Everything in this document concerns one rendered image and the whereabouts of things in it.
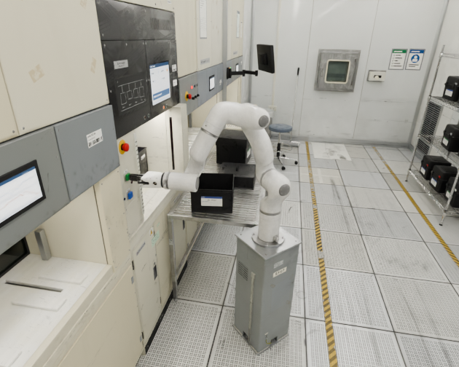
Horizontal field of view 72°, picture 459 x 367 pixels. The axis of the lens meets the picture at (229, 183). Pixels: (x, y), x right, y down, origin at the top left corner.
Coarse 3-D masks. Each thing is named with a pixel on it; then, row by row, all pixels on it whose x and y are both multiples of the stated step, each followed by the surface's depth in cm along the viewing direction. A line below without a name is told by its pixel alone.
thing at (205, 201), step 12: (204, 180) 231; (216, 180) 230; (228, 180) 230; (192, 192) 205; (204, 192) 204; (216, 192) 204; (228, 192) 204; (192, 204) 208; (204, 204) 208; (216, 204) 208; (228, 204) 207
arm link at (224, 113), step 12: (216, 108) 139; (228, 108) 140; (240, 108) 141; (252, 108) 140; (216, 120) 140; (228, 120) 142; (240, 120) 142; (252, 120) 140; (264, 120) 140; (216, 132) 142
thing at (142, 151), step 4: (140, 148) 220; (144, 148) 219; (140, 152) 211; (144, 152) 218; (140, 156) 211; (144, 156) 218; (140, 160) 212; (144, 160) 219; (140, 164) 212; (144, 164) 219; (140, 168) 213; (144, 168) 220; (140, 172) 214; (144, 172) 221
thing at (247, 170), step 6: (222, 162) 267; (228, 162) 267; (222, 168) 255; (228, 168) 255; (234, 168) 255; (240, 168) 256; (246, 168) 256; (252, 168) 256; (234, 174) 245; (240, 174) 245; (246, 174) 245; (252, 174) 245; (234, 180) 242; (240, 180) 242; (246, 180) 241; (252, 180) 240; (234, 186) 245; (240, 186) 244; (246, 186) 243; (252, 186) 243
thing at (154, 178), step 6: (144, 174) 152; (150, 174) 151; (156, 174) 151; (162, 174) 149; (144, 180) 147; (150, 180) 147; (156, 180) 147; (144, 186) 149; (150, 186) 148; (156, 186) 148; (162, 186) 150
